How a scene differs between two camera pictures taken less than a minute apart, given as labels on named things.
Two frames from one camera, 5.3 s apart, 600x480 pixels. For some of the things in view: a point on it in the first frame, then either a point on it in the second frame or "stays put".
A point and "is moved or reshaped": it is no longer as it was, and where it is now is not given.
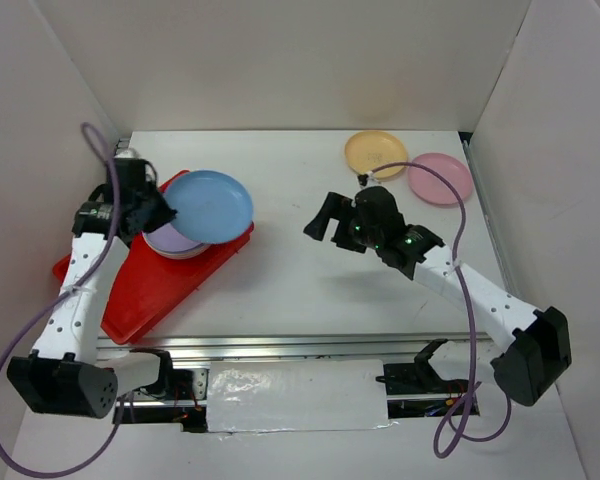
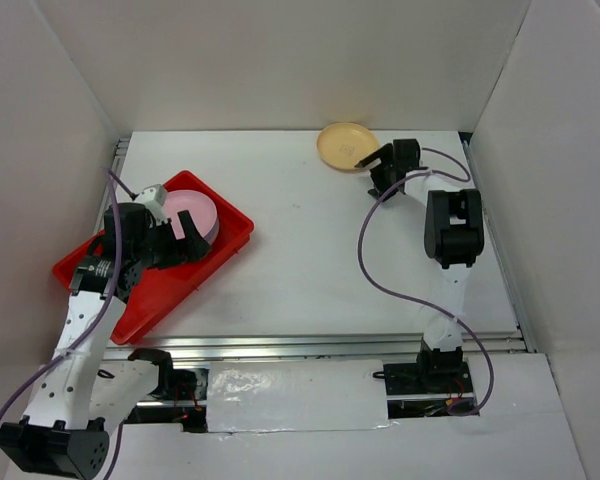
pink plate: (432, 186) is moved or reshaped
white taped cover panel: (296, 395) stays put
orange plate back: (370, 150) is moved or reshaped
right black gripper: (339, 207) → (387, 154)
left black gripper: (166, 214) → (190, 247)
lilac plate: (168, 241) is moved or reshaped
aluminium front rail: (356, 347) stays put
